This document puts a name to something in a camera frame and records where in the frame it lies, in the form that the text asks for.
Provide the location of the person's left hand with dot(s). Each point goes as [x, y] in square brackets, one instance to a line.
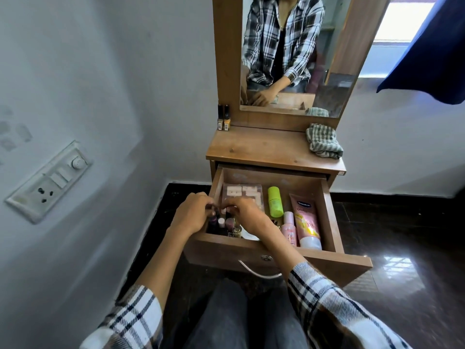
[190, 213]

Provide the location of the person's right hand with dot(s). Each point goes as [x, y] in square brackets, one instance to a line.
[250, 217]

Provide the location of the person's right fingers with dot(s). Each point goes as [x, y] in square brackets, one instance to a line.
[232, 205]

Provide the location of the person's left fingers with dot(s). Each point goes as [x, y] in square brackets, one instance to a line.
[210, 210]

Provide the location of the person's left forearm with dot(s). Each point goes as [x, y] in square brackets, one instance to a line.
[161, 265]

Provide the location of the person's right forearm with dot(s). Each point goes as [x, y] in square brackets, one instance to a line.
[283, 252]

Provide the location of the clear makeup palette box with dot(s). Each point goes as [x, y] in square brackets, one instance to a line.
[239, 191]

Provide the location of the dark nail polish bottle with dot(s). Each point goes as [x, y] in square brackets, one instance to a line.
[212, 227]

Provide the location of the white-capped small bottle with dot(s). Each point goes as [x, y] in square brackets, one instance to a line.
[221, 223]

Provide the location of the mauve-capped small bottle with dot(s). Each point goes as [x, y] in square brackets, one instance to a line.
[230, 224]

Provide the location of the gold-lidded small jar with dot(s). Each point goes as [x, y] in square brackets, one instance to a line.
[237, 232]

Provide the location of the lime green bottle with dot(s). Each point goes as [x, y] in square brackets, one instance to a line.
[275, 201]

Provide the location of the wooden drawer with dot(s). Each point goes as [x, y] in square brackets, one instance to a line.
[225, 252]

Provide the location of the small pink bottle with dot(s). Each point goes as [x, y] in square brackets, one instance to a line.
[290, 230]

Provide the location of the metal drawer lock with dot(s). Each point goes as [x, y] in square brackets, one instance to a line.
[267, 258]

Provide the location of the wooden dressing table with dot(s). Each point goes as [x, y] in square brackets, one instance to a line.
[268, 147]

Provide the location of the pink cream tube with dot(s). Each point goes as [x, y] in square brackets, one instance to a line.
[307, 221]

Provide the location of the orange nail polish bottle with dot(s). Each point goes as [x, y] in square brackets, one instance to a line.
[226, 122]

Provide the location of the beige nail polish bottle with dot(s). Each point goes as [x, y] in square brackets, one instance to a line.
[220, 121]

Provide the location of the grey jeans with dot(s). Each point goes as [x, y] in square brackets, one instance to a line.
[225, 319]

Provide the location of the green striped cloth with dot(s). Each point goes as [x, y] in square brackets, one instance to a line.
[324, 141]

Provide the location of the plaid shirt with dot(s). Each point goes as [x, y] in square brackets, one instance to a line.
[327, 308]

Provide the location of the dressing table mirror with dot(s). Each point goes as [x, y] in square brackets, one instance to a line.
[327, 50]

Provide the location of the window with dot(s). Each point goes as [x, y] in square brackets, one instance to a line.
[399, 25]

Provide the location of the dark blue curtain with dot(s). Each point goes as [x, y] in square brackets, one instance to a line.
[432, 58]

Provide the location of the white wall switchboard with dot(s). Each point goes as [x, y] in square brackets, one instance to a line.
[43, 188]

